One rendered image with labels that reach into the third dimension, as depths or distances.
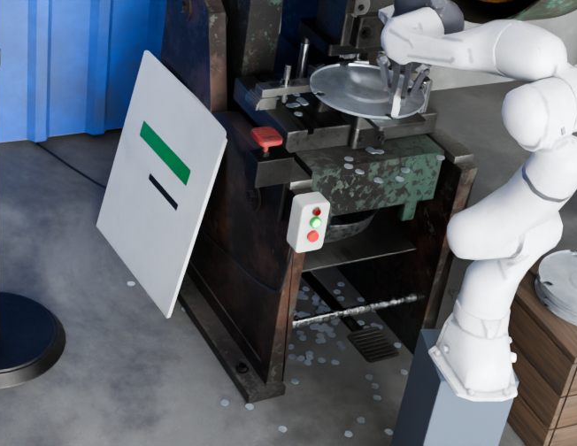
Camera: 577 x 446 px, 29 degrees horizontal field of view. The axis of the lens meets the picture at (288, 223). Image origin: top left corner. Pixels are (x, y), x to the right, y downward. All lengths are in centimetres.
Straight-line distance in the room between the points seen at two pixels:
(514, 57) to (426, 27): 27
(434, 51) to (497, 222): 36
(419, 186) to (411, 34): 69
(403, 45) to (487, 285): 53
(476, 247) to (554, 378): 70
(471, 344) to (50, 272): 142
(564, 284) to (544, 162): 87
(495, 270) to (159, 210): 118
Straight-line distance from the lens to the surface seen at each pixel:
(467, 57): 221
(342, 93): 275
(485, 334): 240
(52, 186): 373
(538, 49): 211
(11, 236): 348
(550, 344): 285
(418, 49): 229
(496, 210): 223
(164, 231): 317
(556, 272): 298
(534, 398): 295
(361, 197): 280
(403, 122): 267
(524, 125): 206
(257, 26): 291
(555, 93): 208
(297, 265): 273
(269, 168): 257
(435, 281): 305
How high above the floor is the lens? 197
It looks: 33 degrees down
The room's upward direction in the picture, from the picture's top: 9 degrees clockwise
